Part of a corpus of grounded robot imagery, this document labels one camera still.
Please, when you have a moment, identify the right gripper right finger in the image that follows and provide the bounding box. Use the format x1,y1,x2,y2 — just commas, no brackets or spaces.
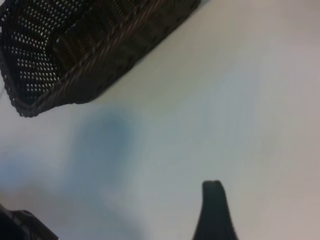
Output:
191,179,239,240

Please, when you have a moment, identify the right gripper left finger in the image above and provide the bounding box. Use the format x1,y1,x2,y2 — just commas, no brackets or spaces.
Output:
0,201,60,240

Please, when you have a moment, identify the dark brown woven basket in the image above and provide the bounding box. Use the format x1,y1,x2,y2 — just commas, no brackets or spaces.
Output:
0,0,202,118

